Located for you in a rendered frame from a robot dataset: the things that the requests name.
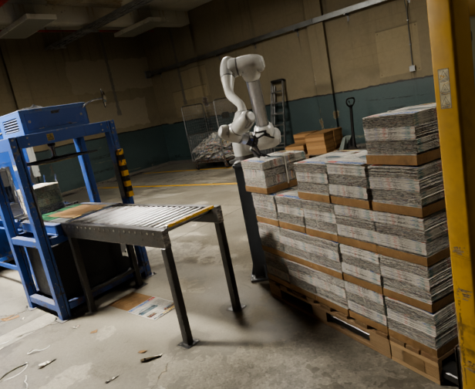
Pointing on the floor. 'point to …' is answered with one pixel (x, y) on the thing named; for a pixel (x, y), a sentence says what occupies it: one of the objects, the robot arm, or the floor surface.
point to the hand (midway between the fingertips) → (270, 146)
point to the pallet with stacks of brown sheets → (317, 141)
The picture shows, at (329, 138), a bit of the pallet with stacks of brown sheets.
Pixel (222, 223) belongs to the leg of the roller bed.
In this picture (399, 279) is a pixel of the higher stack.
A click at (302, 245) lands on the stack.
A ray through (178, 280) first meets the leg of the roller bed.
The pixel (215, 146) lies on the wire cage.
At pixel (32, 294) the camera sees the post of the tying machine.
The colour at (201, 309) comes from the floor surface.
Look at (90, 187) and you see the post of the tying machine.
